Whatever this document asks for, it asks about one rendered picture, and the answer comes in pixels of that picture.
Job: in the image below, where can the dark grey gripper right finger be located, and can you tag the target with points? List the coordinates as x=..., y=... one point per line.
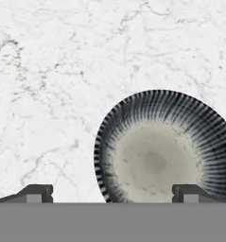
x=188, y=190

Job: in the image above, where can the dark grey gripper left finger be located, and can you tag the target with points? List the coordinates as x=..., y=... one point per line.
x=35, y=191

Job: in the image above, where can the black striped grey bowl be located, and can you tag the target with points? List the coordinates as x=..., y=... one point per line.
x=155, y=151

